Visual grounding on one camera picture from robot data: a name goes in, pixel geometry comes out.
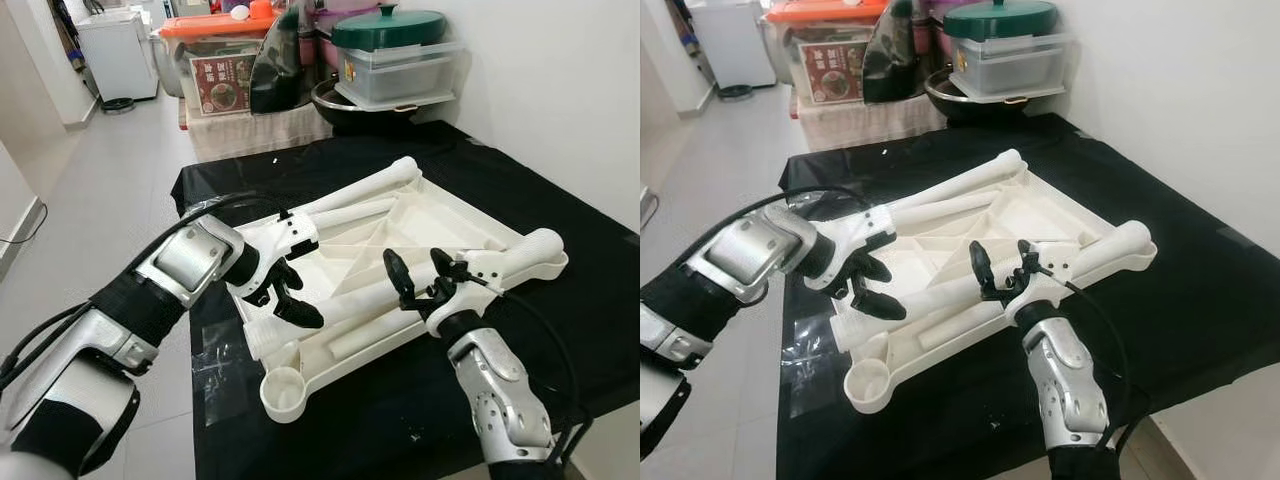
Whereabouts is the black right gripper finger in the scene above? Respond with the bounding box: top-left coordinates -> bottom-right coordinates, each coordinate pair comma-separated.
384,247 -> 418,310
1014,238 -> 1052,285
968,240 -> 1001,302
429,246 -> 470,284

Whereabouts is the white plastic children table top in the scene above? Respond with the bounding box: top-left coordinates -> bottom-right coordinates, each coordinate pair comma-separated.
828,150 -> 1159,416
240,160 -> 571,426

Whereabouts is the clear tape patch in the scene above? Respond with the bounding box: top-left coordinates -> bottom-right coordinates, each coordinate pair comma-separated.
780,315 -> 851,421
192,320 -> 263,401

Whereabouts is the clear plastic wrapper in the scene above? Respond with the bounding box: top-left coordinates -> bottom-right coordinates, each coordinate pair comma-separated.
183,195 -> 236,219

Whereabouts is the beige cloth covered bench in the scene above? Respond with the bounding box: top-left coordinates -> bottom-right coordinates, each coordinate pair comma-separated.
180,100 -> 336,161
795,95 -> 946,153

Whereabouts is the black wok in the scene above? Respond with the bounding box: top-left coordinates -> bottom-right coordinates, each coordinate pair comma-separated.
310,78 -> 421,136
925,68 -> 1031,126

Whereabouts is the clear plastic container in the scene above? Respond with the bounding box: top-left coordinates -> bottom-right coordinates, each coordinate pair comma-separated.
948,32 -> 1081,103
335,40 -> 469,109

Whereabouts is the storage box with orange lid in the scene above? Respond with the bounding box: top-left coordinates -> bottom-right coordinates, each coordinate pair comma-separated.
765,0 -> 891,109
158,8 -> 276,121

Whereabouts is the black bag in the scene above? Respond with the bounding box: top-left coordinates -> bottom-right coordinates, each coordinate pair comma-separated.
250,5 -> 306,114
862,0 -> 916,104

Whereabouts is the white cabinet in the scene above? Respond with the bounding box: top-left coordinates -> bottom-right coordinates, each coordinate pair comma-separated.
75,8 -> 161,103
690,0 -> 776,89

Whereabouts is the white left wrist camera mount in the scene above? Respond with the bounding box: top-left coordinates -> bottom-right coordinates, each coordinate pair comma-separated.
815,205 -> 898,291
235,210 -> 321,301

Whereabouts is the black floor cable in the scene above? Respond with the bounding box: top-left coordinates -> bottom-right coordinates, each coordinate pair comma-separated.
0,200 -> 49,249

